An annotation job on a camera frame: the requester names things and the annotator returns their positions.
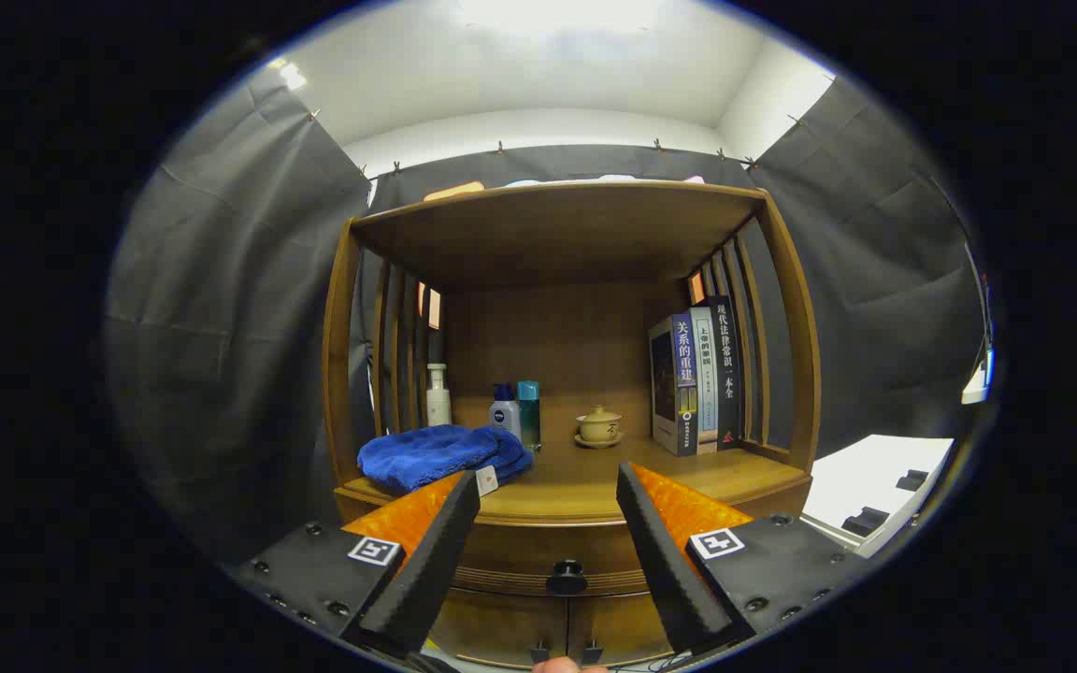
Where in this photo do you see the beige lidded tea cup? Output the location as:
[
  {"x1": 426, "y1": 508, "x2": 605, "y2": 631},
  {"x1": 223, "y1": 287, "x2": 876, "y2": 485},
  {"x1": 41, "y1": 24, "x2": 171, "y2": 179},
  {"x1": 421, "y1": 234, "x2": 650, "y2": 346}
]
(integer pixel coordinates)
[{"x1": 578, "y1": 405, "x2": 624, "y2": 442}]

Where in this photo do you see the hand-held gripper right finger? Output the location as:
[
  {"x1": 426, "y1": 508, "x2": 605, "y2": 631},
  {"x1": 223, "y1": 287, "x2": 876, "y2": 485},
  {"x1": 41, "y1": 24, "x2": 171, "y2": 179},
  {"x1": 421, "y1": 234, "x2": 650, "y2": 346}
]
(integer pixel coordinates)
[{"x1": 615, "y1": 461, "x2": 871, "y2": 655}]

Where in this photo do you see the blue towel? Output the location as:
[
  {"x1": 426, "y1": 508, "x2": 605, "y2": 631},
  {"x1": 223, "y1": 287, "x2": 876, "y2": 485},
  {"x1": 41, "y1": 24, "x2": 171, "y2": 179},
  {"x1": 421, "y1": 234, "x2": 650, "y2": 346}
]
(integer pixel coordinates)
[{"x1": 357, "y1": 424, "x2": 535, "y2": 496}]

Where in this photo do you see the white pump bottle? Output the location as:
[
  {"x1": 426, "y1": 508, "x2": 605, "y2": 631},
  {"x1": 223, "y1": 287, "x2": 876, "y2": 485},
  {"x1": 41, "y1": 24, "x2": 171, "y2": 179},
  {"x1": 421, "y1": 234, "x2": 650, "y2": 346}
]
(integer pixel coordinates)
[{"x1": 425, "y1": 363, "x2": 452, "y2": 428}]

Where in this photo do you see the wooden cabinet door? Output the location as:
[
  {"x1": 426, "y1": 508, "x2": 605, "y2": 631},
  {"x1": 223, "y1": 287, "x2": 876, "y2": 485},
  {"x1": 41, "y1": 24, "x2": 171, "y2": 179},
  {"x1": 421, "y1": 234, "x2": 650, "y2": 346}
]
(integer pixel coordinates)
[
  {"x1": 426, "y1": 589, "x2": 569, "y2": 666},
  {"x1": 567, "y1": 591, "x2": 680, "y2": 666}
]

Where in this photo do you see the teal clear bottle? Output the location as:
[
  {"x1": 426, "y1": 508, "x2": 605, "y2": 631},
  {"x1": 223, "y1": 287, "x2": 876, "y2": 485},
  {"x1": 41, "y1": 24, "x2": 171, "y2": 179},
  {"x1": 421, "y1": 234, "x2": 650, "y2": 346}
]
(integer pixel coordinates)
[{"x1": 517, "y1": 380, "x2": 542, "y2": 451}]

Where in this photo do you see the black book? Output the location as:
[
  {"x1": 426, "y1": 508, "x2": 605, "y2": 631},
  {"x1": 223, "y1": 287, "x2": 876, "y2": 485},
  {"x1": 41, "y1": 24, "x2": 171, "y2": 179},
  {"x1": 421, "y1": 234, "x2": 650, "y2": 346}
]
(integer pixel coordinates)
[{"x1": 707, "y1": 295, "x2": 743, "y2": 451}]

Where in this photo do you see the wooden drawer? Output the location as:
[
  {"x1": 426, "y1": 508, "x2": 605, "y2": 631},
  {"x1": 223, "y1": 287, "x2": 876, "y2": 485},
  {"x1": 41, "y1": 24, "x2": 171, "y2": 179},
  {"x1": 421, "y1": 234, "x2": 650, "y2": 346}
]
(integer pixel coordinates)
[{"x1": 335, "y1": 477, "x2": 812, "y2": 599}]

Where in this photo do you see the white bottle blue cap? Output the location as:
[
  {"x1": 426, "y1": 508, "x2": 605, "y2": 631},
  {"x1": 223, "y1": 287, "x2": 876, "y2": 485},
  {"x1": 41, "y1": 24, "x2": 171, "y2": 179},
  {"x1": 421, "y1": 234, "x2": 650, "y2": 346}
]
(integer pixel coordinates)
[{"x1": 489, "y1": 382, "x2": 523, "y2": 440}]

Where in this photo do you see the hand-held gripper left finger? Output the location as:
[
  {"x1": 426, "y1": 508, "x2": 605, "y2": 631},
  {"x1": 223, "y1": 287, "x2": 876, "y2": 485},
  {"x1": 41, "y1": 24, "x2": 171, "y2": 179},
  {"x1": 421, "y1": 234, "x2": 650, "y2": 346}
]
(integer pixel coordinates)
[{"x1": 225, "y1": 470, "x2": 481, "y2": 660}]

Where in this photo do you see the white side furniture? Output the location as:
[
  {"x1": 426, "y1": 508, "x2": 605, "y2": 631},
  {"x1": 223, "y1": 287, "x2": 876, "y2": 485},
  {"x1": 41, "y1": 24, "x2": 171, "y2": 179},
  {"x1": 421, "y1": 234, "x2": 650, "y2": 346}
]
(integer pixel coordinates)
[{"x1": 800, "y1": 435, "x2": 955, "y2": 559}]

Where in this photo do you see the grey book blue spine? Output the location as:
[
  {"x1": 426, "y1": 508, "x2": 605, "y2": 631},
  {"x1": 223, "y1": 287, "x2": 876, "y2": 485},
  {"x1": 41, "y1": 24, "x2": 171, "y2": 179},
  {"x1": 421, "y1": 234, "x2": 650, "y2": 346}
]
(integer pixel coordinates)
[{"x1": 648, "y1": 311, "x2": 700, "y2": 457}]

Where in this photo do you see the pale blue thin book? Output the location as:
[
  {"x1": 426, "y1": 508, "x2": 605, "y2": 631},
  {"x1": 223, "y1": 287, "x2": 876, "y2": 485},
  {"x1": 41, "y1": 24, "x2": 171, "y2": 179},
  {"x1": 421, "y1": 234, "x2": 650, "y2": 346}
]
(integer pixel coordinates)
[{"x1": 690, "y1": 306, "x2": 720, "y2": 455}]

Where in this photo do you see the small white shelf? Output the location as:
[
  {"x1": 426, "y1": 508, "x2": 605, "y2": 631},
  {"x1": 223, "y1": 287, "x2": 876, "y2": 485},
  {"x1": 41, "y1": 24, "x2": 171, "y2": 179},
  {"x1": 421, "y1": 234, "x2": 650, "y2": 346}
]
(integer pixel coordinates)
[{"x1": 961, "y1": 346, "x2": 996, "y2": 405}]

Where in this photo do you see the wooden cabinet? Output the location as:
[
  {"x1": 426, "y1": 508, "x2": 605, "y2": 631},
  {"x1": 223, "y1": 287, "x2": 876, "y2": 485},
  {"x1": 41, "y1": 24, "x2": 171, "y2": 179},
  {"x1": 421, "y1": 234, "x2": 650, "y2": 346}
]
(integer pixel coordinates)
[{"x1": 322, "y1": 180, "x2": 823, "y2": 669}]

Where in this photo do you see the wooden countertop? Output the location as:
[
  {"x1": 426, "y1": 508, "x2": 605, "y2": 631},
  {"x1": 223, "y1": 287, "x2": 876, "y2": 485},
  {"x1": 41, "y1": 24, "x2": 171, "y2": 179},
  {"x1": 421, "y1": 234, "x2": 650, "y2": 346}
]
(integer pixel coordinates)
[{"x1": 335, "y1": 425, "x2": 811, "y2": 524}]

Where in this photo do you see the black drawer knob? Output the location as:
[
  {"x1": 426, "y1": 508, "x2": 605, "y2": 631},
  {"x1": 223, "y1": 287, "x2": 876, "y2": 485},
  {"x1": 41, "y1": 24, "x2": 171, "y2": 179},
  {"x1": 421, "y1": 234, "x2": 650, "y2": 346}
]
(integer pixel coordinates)
[{"x1": 546, "y1": 559, "x2": 589, "y2": 596}]

